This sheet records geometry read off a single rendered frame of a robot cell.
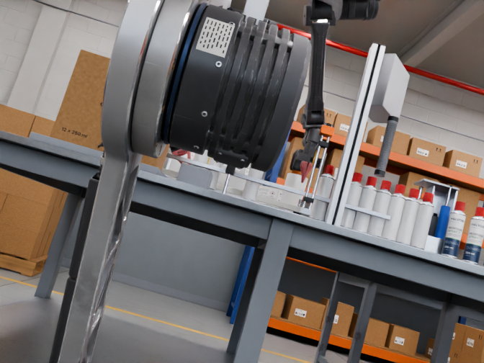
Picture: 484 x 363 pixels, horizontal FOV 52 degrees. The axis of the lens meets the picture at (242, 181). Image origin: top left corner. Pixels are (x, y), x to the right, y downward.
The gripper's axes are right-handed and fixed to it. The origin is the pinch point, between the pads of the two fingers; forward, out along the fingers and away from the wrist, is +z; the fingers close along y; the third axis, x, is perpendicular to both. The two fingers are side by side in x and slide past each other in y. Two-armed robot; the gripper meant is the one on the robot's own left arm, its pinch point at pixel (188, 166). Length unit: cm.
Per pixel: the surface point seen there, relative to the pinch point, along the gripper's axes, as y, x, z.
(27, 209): 266, 154, -74
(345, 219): -3, -44, 39
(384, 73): -18, -73, 0
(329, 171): -2, -46, 22
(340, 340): 359, -65, 161
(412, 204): -3, -67, 44
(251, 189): -3.1, -17.5, 16.6
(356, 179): -2, -53, 28
